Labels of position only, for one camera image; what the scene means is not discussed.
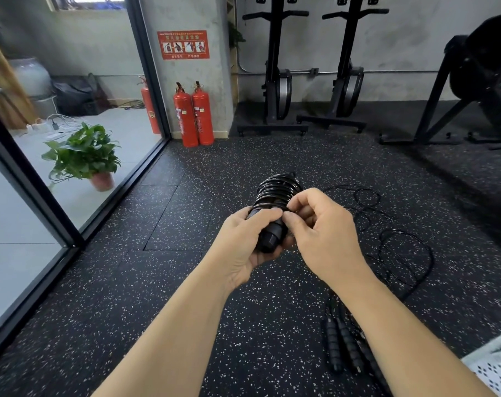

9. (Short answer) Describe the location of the person's left hand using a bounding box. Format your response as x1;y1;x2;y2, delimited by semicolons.
201;207;296;295

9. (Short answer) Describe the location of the green potted plant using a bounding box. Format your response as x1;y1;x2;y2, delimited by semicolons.
41;122;122;192

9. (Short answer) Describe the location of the black exercise machine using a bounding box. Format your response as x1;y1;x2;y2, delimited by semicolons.
296;0;390;134
236;0;310;138

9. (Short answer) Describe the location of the black jump rope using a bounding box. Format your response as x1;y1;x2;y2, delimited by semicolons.
246;172;305;255
320;184;436;375

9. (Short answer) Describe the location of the red safety sign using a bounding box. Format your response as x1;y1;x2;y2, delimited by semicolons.
157;30;210;61

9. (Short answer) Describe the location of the red fire extinguisher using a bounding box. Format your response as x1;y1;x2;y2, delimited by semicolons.
191;81;215;146
174;82;199;148
137;75;162;135

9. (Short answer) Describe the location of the narrow wooden plant shelf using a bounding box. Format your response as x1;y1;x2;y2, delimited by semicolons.
226;0;247;106

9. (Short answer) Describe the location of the grey metal wall pipe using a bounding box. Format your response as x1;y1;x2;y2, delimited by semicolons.
237;49;441;76

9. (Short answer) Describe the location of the black loose jump rope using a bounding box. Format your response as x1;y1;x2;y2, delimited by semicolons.
320;184;436;375

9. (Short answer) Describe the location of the white power strip with cables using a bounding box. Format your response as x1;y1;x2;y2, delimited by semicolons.
25;114;84;135

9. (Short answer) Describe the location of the black weight plate rack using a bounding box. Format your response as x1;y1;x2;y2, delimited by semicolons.
378;12;501;152

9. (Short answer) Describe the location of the person's right forearm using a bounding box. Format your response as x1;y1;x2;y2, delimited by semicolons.
330;264;498;397

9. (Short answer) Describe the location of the white perforated plastic crate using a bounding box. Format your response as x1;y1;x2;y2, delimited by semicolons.
461;326;501;397

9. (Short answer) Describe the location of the black bag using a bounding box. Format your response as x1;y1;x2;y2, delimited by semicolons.
51;73;111;117

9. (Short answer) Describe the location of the person's right hand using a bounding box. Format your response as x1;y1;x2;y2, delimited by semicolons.
281;188;378;288

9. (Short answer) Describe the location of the black glass door frame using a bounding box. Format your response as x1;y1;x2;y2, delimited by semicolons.
0;0;172;362

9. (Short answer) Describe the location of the person's left forearm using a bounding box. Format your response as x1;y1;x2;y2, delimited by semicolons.
91;264;235;397

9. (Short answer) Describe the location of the white ceramic jar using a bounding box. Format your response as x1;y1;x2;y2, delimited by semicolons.
8;57;53;100

